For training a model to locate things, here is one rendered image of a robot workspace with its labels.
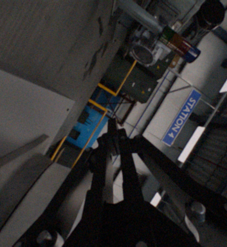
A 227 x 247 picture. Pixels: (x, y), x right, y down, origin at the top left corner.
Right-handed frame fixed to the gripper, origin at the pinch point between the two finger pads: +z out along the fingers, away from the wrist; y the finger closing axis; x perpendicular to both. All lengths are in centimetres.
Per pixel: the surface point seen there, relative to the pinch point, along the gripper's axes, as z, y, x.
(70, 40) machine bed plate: 24.0, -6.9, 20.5
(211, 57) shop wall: 602, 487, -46
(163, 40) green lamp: 43, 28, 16
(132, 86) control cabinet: 334, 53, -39
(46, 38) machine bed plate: 14.3, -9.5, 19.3
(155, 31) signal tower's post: 44, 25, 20
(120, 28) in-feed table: 67, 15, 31
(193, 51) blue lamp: 40, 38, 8
